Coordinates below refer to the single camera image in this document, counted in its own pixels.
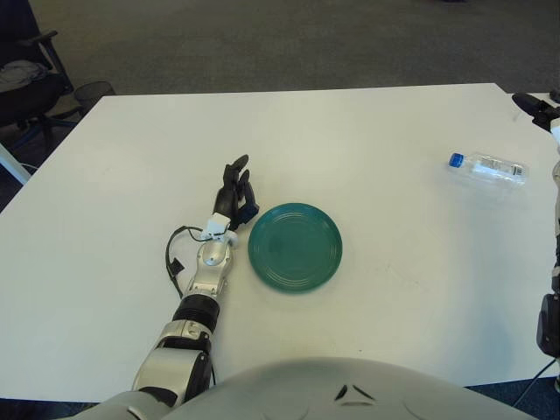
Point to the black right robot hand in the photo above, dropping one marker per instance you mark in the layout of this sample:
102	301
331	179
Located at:
542	111

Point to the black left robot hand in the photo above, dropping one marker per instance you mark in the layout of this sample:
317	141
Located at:
225	203

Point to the clear bottle with blue cap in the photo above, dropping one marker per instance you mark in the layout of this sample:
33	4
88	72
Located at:
485	168

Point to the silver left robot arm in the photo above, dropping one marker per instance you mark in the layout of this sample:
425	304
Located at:
210	258

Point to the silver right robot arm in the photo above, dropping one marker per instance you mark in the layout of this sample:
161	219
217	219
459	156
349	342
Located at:
549	324

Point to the green round plate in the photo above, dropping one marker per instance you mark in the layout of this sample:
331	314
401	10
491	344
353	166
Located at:
295	247

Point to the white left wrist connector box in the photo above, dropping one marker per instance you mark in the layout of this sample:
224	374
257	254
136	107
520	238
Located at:
216	225

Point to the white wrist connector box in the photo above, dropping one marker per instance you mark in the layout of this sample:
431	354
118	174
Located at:
216	225
556	131

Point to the white right wrist connector box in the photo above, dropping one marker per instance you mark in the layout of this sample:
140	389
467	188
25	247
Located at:
556	131

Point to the grey robot torso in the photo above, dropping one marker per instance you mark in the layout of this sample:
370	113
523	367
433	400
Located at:
306	394

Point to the white furniture panel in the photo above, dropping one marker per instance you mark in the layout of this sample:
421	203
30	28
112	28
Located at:
12	164

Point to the black office chair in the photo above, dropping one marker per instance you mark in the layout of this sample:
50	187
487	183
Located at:
26	94

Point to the grey cloth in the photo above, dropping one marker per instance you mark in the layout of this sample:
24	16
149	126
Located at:
17	72

